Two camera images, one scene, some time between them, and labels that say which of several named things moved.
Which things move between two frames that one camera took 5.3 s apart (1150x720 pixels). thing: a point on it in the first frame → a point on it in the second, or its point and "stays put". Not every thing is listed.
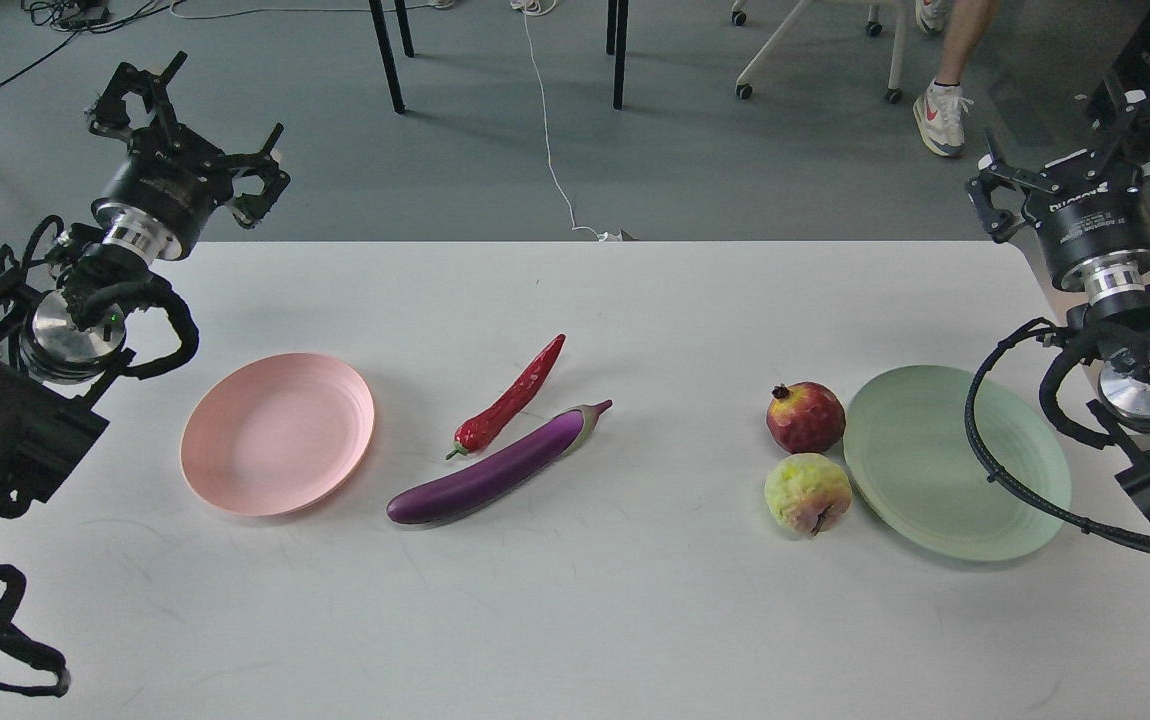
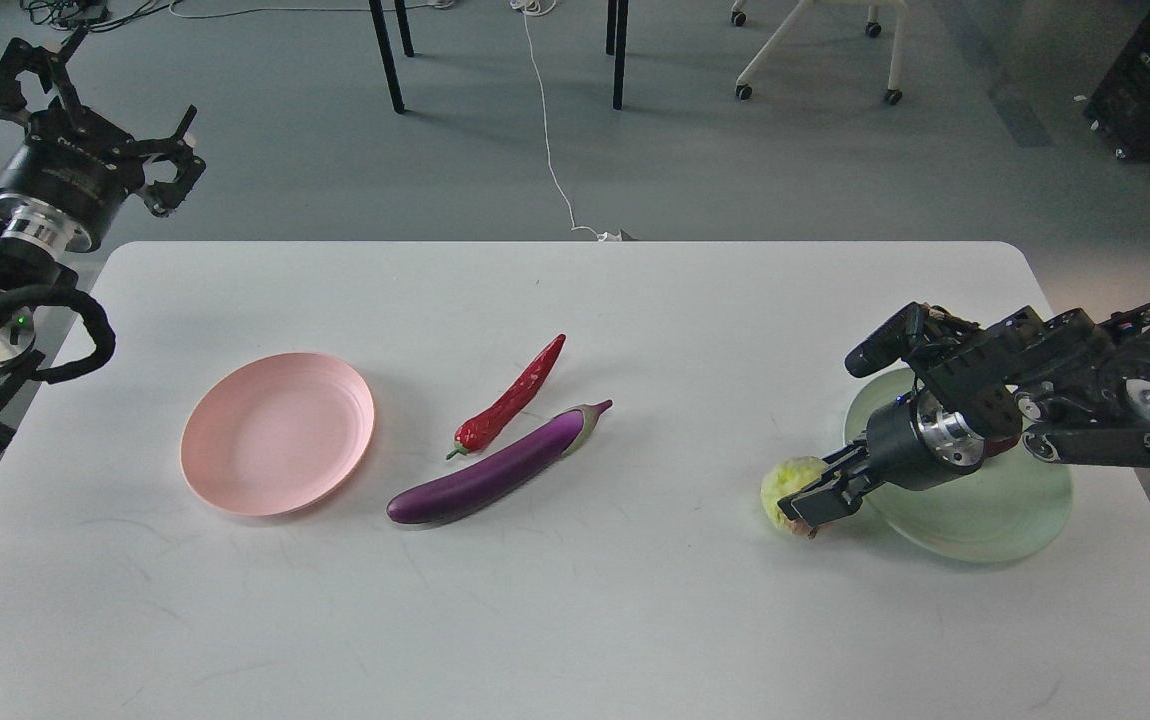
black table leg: [405, 28] stays put
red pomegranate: [806, 417] → [995, 447]
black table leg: [377, 12] stays put
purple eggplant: [496, 477] stays put
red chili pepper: [486, 426] stays put
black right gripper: [1097, 234] → [914, 444]
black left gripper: [172, 182] → [69, 180]
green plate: [911, 463] stays put
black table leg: [620, 55] stays put
